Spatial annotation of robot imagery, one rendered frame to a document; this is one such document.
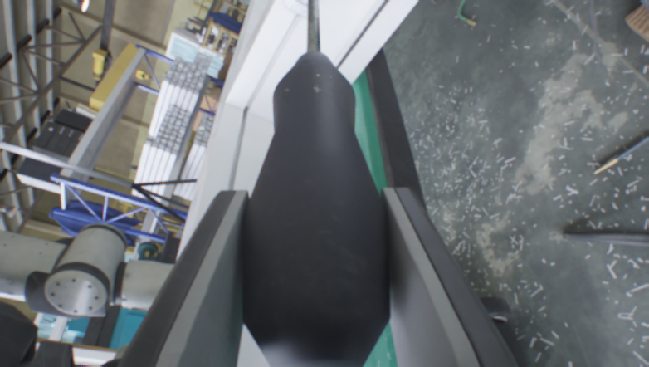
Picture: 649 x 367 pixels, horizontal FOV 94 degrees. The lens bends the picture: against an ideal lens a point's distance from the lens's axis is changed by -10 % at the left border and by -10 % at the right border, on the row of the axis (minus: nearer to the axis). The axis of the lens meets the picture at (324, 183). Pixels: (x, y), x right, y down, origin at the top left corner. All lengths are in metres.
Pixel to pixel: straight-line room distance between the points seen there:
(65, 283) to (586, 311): 1.05
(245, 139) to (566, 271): 0.93
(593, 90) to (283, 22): 1.07
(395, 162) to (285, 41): 0.12
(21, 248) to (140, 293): 0.17
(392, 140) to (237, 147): 0.12
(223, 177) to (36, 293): 0.39
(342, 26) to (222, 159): 0.12
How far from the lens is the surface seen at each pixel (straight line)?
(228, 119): 0.28
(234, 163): 0.26
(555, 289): 1.07
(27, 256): 0.60
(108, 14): 14.67
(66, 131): 4.76
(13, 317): 0.47
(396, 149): 0.21
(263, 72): 0.27
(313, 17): 0.17
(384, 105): 0.24
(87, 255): 0.56
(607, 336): 1.02
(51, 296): 0.56
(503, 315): 1.01
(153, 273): 0.57
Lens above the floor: 0.96
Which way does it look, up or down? 25 degrees down
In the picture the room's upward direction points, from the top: 70 degrees counter-clockwise
